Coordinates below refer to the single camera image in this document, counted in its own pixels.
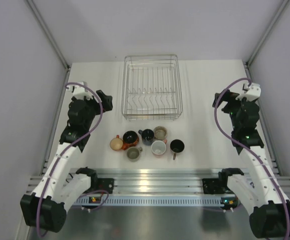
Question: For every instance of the beige speckled cup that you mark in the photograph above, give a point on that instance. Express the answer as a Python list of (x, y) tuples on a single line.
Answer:
[(160, 133)]

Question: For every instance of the grey-green cup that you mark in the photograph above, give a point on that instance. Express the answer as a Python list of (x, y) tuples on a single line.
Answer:
[(133, 153)]

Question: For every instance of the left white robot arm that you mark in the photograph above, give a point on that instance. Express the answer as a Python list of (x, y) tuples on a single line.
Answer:
[(47, 206)]

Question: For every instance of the small orange cup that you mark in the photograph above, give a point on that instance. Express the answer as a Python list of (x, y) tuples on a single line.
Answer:
[(116, 143)]

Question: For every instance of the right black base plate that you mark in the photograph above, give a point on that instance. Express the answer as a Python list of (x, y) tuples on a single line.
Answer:
[(212, 186)]

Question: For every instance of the orange cup black interior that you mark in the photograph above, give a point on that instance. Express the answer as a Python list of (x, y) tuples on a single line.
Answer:
[(130, 139)]

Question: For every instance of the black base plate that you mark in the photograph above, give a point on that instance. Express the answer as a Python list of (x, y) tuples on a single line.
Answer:
[(212, 186), (106, 184)]

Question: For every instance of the metal wire dish rack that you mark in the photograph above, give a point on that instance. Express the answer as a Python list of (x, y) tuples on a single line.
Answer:
[(151, 88)]

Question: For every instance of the slotted cable duct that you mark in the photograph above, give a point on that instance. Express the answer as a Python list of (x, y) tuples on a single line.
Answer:
[(155, 201)]

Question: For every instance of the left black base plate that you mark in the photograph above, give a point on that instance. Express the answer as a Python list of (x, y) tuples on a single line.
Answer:
[(106, 184)]

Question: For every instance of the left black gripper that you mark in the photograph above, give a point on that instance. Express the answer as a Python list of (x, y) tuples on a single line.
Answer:
[(106, 101)]

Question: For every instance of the black cup brown handle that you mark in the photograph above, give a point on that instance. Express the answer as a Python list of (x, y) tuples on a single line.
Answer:
[(177, 146)]

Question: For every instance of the aluminium rail frame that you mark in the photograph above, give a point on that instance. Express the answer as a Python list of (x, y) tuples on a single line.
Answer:
[(158, 181)]

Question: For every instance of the pink cup white interior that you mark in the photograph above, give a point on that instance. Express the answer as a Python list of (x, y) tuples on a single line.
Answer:
[(159, 148)]

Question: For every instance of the dark blue cup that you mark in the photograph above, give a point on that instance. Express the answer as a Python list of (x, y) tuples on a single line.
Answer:
[(147, 136)]

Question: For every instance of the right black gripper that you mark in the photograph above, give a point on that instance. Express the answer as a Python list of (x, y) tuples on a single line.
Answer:
[(230, 98)]

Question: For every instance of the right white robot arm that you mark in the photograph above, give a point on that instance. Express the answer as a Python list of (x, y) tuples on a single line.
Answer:
[(267, 205)]

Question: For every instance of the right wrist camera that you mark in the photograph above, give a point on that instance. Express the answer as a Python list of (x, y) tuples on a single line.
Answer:
[(250, 92)]

